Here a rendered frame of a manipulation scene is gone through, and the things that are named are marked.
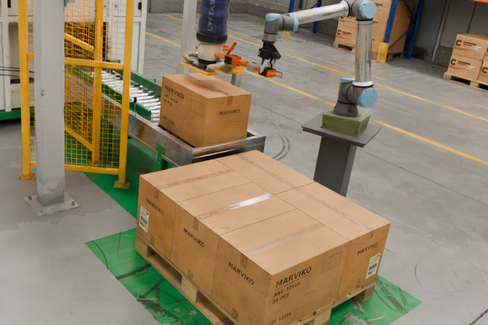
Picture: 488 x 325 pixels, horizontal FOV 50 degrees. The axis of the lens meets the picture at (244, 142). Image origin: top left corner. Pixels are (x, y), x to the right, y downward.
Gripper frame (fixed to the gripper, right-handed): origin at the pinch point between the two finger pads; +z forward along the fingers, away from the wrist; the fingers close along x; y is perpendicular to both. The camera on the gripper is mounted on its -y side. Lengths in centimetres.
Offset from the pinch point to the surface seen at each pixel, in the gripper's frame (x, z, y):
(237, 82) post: -47, 34, 80
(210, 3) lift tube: 10, -34, 53
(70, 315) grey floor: 142, 121, -20
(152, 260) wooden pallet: 79, 118, -2
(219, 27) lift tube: 4, -19, 49
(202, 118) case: 23, 41, 33
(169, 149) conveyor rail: 36, 70, 51
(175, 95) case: 22, 36, 70
